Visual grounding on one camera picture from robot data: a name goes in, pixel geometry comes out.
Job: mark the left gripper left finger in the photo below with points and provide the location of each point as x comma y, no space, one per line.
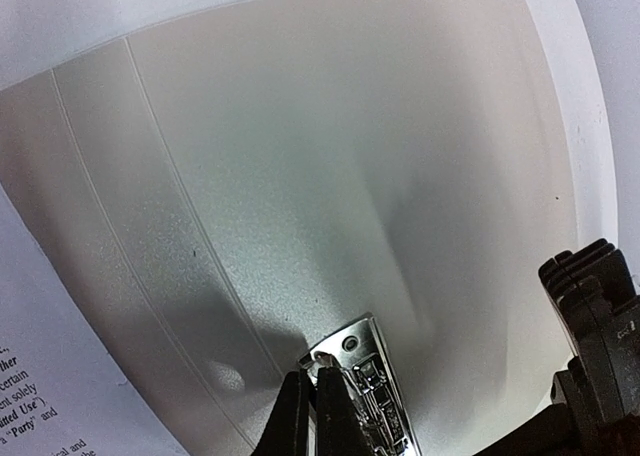
287,429

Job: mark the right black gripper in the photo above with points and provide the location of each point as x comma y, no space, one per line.
594,407

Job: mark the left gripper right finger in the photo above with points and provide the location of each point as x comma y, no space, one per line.
338,429

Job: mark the metal folder clip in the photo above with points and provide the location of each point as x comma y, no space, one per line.
359,350

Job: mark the beige file folder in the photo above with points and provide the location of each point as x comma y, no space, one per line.
220,192

